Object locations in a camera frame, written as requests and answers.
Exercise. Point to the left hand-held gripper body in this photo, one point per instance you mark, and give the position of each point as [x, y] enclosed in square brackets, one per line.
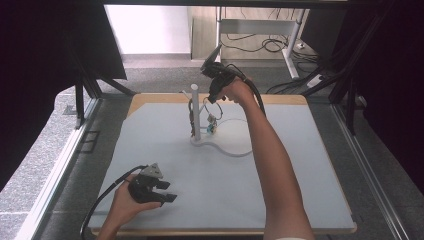
[143, 190]

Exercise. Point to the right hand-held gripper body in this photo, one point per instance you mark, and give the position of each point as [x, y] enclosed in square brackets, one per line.
[218, 76]

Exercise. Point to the white hook stand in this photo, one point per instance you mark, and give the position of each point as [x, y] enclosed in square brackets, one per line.
[196, 110]

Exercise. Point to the person's right hand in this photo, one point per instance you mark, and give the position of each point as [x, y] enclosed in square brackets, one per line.
[237, 91]

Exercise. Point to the person's left hand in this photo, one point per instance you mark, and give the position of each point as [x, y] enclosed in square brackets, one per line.
[125, 208]

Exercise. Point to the light grey table mat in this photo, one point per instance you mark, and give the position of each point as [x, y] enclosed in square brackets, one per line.
[200, 186]

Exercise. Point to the white power strip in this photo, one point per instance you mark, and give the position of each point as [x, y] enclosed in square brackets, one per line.
[315, 81]

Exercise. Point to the black metal stand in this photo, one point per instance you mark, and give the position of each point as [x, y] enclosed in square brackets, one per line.
[350, 110]
[79, 103]

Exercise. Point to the dark curtain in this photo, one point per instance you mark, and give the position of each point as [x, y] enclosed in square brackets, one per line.
[400, 83]
[33, 66]

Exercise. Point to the white desk frame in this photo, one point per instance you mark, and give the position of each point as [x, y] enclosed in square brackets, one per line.
[256, 26]

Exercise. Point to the aluminium rail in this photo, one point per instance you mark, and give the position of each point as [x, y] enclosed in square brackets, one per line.
[50, 186]
[366, 166]

